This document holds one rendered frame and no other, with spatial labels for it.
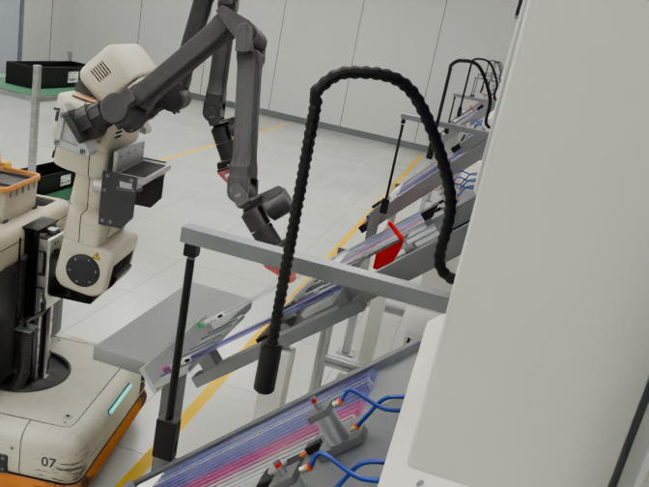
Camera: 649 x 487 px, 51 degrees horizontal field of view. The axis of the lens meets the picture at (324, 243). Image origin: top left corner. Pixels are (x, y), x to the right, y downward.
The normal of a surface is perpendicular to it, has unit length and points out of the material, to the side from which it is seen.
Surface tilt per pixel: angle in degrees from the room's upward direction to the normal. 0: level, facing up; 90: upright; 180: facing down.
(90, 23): 90
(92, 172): 90
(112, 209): 90
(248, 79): 73
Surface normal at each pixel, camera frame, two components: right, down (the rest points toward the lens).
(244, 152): -0.19, -0.13
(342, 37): -0.25, 0.25
